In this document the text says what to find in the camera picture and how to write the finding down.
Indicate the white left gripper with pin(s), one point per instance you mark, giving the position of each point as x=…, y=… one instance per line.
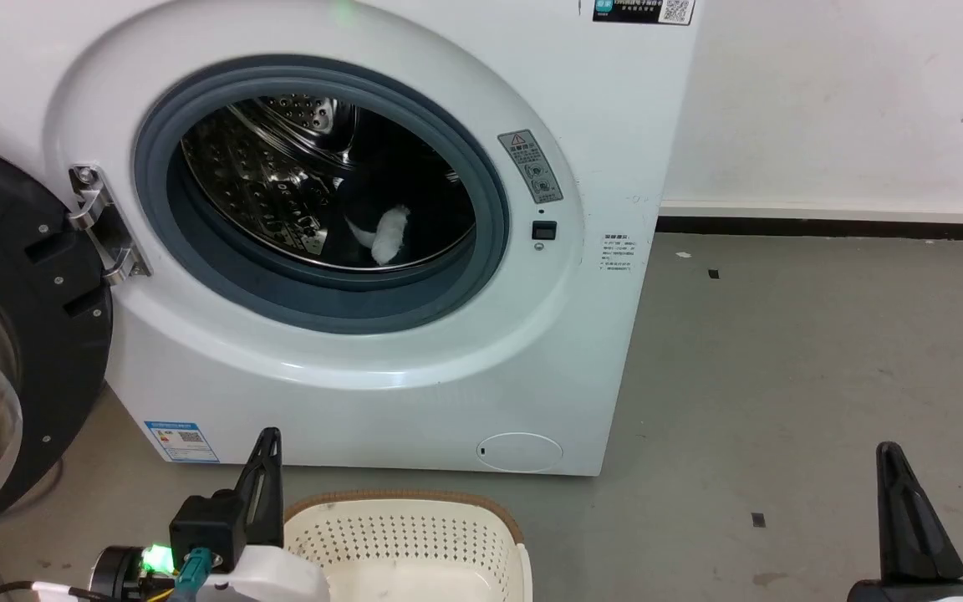
x=268, y=577

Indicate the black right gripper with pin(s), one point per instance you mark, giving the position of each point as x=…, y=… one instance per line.
x=950, y=591

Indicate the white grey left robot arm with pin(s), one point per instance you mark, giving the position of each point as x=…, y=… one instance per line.
x=118, y=573

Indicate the cream perforated laundry basket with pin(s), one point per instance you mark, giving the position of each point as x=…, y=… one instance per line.
x=415, y=543

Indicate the white front-load washing machine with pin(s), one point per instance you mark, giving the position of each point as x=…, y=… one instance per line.
x=415, y=368

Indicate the blue energy label sticker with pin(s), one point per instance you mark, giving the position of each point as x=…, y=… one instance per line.
x=182, y=441

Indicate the grey rubber door gasket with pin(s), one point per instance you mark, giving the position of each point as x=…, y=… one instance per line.
x=314, y=293

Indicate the round white filter cover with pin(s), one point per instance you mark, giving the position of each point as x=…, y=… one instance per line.
x=520, y=452

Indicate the black round washer door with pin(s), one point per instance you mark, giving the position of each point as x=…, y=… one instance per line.
x=26, y=334

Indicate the white cloth in drum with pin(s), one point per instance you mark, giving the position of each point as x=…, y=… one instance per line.
x=389, y=234

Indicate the metal door hinge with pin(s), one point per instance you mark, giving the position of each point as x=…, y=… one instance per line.
x=101, y=226

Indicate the steel perforated washer drum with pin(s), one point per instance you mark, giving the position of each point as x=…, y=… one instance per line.
x=256, y=176

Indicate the black door latch slot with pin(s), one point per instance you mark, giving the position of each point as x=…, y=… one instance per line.
x=543, y=230

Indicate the small printed text sticker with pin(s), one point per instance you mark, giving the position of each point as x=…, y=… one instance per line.
x=618, y=253

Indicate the grey warning sticker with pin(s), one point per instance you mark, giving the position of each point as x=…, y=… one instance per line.
x=532, y=165

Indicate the black QR code sticker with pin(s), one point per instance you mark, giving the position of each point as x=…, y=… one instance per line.
x=644, y=10

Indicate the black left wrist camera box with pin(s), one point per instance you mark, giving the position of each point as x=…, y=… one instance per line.
x=206, y=527

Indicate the black wall baseboard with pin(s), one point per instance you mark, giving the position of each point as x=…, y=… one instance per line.
x=833, y=227

